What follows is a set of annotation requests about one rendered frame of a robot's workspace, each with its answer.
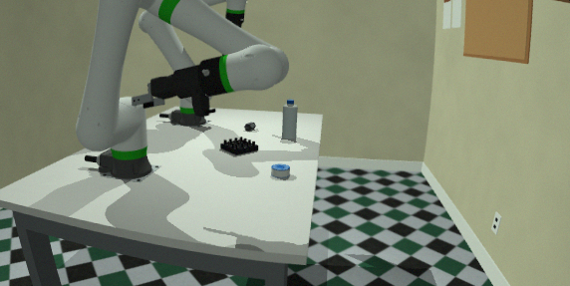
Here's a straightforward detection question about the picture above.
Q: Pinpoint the black knob panel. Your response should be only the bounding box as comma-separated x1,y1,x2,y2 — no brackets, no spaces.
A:
220,137,258,155

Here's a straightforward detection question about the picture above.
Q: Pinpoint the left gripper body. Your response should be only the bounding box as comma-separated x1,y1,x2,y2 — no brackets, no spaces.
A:
226,12,244,28

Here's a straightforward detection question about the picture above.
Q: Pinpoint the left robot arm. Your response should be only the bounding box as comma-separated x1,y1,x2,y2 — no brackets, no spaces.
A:
139,0,247,126

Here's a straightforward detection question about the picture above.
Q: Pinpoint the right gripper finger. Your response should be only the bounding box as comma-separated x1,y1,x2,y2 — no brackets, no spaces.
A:
143,98,165,109
132,83,153,106

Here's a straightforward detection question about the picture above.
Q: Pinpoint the grey bottle with blue cap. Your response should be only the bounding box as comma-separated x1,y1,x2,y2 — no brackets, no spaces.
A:
282,100,298,140

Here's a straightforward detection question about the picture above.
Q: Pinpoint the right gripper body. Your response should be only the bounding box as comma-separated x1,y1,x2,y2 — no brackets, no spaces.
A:
150,56,227,117

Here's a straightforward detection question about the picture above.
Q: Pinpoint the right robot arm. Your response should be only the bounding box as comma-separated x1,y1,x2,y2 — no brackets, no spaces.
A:
76,0,289,179

